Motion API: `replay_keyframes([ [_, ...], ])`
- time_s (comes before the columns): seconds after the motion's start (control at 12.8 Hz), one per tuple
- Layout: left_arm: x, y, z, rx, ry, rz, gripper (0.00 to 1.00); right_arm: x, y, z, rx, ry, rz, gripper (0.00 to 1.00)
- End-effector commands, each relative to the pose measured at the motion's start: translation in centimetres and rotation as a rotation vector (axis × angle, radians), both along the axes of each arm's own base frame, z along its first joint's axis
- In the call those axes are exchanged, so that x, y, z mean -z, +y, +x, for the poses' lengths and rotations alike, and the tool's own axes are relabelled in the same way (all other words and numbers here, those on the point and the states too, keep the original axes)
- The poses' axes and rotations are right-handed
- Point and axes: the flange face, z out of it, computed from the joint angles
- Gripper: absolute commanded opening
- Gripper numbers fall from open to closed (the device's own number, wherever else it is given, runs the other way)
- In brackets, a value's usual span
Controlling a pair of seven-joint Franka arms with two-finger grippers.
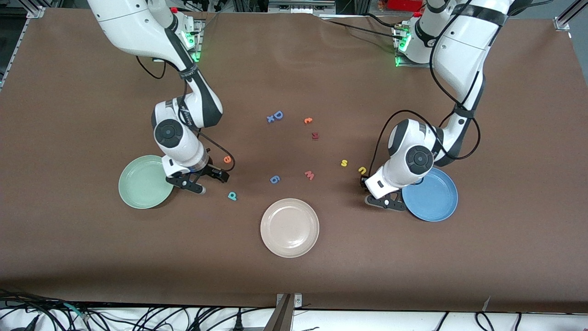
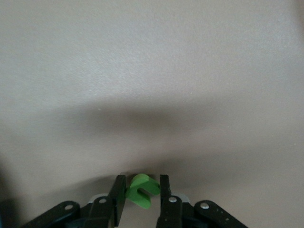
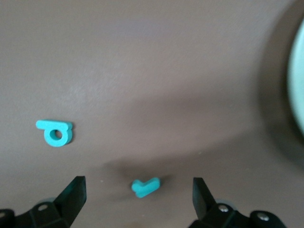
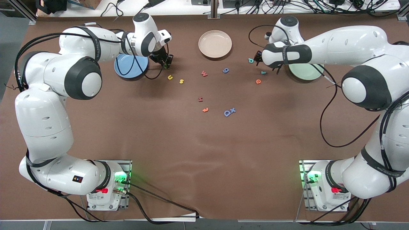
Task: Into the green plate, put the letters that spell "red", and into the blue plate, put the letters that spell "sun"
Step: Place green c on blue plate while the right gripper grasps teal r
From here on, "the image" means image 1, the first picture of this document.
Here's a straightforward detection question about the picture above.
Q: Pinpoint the green plate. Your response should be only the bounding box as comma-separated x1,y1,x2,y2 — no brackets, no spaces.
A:
118,155,176,210

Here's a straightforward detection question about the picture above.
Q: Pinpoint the blue plate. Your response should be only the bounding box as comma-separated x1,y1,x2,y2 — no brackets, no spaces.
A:
402,166,459,223

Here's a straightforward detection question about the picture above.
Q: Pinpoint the beige plate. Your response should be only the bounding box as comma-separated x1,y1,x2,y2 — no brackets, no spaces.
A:
260,198,320,258

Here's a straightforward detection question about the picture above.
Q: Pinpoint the brown table cover sheet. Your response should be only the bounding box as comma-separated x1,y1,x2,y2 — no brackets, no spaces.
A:
0,8,588,314

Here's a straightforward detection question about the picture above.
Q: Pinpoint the red box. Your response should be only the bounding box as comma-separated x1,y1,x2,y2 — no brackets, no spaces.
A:
386,0,425,12

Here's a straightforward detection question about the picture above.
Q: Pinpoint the grey metal box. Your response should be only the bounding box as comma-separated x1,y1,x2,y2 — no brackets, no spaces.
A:
269,0,336,13

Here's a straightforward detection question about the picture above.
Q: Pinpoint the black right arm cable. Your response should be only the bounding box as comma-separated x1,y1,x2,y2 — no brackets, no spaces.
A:
136,55,236,173

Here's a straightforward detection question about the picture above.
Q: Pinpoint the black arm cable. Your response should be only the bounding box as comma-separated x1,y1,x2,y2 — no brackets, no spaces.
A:
374,0,481,176
136,55,236,173

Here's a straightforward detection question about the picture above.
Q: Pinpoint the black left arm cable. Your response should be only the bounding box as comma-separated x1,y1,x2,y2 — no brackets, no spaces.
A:
374,0,481,176

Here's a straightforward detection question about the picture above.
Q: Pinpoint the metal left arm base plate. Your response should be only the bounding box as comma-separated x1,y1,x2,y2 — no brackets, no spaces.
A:
394,24,435,68

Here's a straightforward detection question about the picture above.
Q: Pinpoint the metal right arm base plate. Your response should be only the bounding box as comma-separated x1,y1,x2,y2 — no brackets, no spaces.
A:
184,18,203,63

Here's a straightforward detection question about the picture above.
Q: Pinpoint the metal table bracket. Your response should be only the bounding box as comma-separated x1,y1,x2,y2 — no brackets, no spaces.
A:
264,293,303,331

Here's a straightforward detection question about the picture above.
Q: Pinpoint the black table cable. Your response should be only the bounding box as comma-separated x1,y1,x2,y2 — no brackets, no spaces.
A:
319,17,405,42
363,12,400,28

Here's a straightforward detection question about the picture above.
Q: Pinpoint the black looped floor cable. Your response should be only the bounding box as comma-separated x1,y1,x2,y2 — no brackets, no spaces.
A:
475,312,496,331

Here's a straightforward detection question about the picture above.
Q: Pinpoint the teal floor cable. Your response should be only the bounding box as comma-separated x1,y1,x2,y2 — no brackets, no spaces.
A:
63,302,90,321

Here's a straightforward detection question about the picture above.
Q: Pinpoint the long aluminium frame rail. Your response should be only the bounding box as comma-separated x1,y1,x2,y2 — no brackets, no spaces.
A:
0,6,46,90

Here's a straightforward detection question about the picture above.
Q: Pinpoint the short aluminium frame profile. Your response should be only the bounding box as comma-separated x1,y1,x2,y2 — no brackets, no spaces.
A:
554,0,578,32

